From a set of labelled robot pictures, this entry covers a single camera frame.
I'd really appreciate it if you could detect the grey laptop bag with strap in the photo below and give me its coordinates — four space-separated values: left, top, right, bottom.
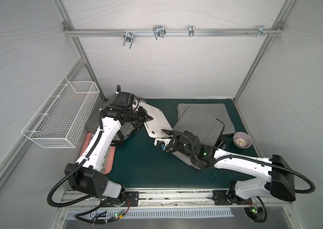
86 104 140 147

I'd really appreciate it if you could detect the grey laptop sleeve front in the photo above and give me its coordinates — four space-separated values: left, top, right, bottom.
172 105 225 169

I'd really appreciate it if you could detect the grey laptop sleeve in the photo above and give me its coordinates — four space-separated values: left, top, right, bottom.
172 105 225 169
177 104 236 135

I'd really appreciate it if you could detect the silver laptop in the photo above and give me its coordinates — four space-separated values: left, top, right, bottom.
139 102 172 139

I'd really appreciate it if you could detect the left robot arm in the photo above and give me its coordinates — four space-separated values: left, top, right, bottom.
47 92 153 208

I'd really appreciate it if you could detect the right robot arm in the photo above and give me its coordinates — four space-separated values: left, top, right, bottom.
154 130 316 203

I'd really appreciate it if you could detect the grey laptop sleeve back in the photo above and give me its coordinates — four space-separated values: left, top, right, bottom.
177 104 236 135

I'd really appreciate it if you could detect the pink bowl with snacks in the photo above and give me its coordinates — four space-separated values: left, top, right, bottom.
233 132 253 149

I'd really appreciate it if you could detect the green checkered cloth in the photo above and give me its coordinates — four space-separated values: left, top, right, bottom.
100 147 111 173

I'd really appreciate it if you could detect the metal hook clamp left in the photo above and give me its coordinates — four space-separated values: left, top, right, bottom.
123 31 135 48

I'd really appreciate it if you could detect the metal hook clamp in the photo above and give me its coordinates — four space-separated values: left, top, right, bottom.
247 25 273 37
123 31 135 48
152 25 166 40

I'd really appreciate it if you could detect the metal hook clamp middle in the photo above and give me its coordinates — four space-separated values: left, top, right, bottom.
152 25 166 40

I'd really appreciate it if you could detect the aluminium crossbar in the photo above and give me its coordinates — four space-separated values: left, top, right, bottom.
64 28 284 37

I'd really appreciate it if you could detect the metal hook clamp right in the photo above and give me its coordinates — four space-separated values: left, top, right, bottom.
247 25 273 37

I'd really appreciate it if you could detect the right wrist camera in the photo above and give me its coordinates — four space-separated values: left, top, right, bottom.
154 138 172 152

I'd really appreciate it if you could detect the aluminium front rail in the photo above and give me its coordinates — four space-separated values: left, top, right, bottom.
53 188 294 210

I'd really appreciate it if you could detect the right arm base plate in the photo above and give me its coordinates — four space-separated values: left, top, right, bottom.
212 190 251 206

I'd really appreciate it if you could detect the white wire basket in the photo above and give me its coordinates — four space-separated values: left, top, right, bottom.
21 76 99 148

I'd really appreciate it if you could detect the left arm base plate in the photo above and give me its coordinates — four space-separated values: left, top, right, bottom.
102 190 139 208

